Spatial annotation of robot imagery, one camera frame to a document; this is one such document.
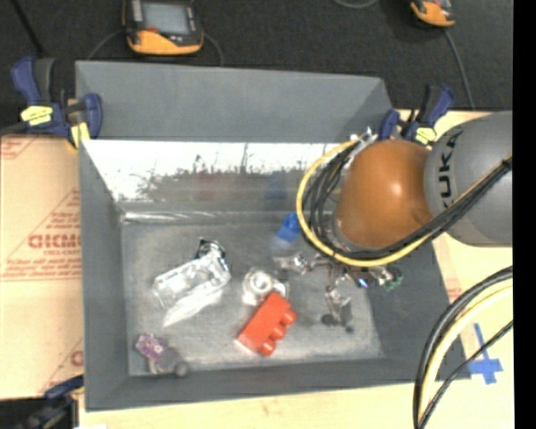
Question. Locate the clear plastic bottle blue cap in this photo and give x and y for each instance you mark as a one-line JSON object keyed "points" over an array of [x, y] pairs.
{"points": [[288, 229]]}

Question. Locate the red toy brick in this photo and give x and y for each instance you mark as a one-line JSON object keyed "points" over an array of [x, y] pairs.
{"points": [[268, 324]]}

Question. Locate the clear plastic bottle black cap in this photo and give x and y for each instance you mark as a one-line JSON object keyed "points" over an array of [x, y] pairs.
{"points": [[187, 282]]}

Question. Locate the grey metal bin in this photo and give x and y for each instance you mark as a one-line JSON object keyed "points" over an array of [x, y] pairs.
{"points": [[214, 105]]}

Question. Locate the brown cardboard board red print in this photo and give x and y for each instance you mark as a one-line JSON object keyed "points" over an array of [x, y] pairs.
{"points": [[36, 311]]}

